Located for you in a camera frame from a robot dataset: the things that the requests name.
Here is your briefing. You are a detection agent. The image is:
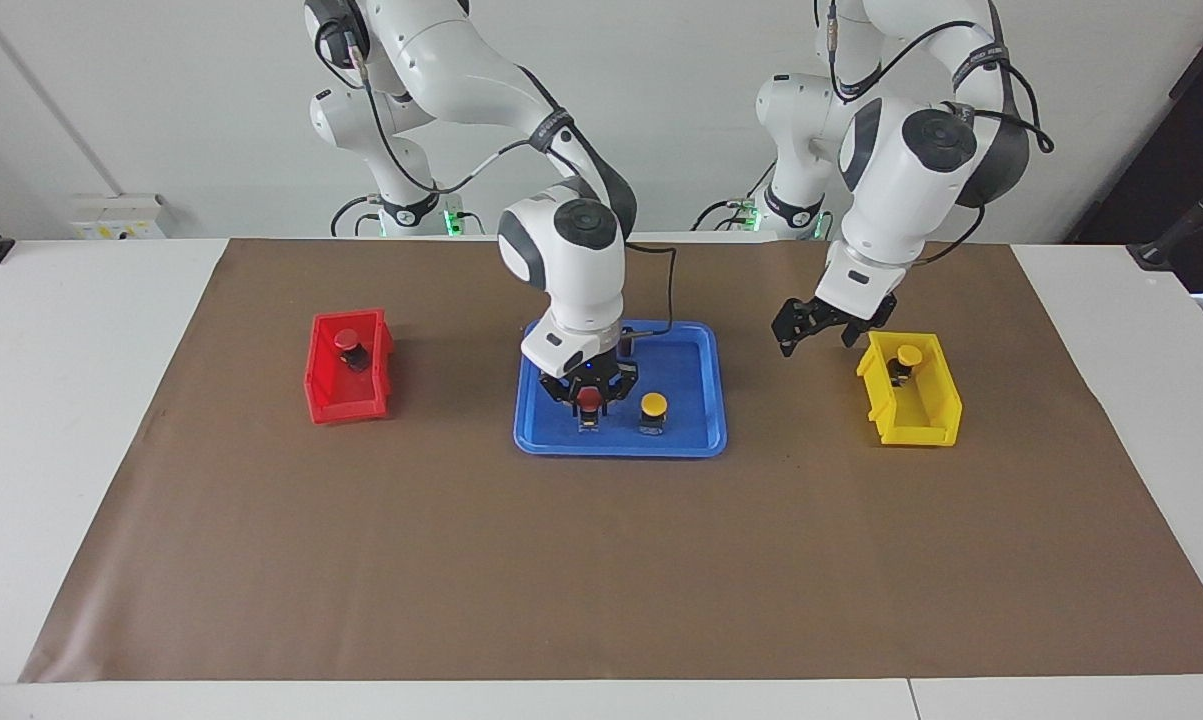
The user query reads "black base cable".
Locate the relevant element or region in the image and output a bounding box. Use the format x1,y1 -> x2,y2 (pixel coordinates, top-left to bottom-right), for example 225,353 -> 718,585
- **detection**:
329,195 -> 382,238
689,155 -> 777,233

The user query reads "white power socket box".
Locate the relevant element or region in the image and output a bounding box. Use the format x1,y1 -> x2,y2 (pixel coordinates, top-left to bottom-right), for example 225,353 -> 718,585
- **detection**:
69,194 -> 169,240

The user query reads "black right base cable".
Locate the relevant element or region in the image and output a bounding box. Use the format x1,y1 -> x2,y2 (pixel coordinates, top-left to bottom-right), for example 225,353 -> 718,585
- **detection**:
329,195 -> 382,238

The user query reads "brown table mat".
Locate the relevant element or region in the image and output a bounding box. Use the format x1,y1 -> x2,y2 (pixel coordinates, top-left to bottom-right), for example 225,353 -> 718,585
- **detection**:
18,238 -> 1203,684

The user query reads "red plastic bin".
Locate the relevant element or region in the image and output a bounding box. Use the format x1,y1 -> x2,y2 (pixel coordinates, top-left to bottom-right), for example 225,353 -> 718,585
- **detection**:
304,308 -> 395,426

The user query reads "yellow plastic bin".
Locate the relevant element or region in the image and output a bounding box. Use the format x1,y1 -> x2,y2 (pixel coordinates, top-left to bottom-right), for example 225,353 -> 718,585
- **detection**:
856,331 -> 963,447

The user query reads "black tripod stand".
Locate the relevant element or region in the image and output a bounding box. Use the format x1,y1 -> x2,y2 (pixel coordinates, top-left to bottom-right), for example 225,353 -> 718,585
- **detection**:
1126,165 -> 1203,271

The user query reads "black left base cable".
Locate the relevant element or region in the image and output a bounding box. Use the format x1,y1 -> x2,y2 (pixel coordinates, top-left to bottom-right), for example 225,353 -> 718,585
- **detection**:
689,155 -> 777,233

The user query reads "blue plastic tray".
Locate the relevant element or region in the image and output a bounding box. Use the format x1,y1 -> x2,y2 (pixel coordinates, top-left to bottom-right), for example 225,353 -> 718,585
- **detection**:
513,318 -> 729,459

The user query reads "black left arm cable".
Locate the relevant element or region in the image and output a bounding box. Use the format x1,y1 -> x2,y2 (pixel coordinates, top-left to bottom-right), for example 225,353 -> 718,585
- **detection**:
816,0 -> 1055,266

